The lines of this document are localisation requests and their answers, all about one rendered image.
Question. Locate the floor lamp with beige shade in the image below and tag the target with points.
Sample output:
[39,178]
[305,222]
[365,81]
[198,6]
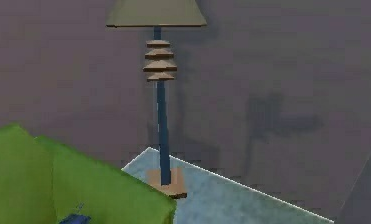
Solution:
[163,133]

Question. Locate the green sofa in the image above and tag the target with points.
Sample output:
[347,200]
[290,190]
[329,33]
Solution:
[59,180]

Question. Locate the small dark blue object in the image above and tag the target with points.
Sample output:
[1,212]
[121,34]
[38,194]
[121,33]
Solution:
[74,219]

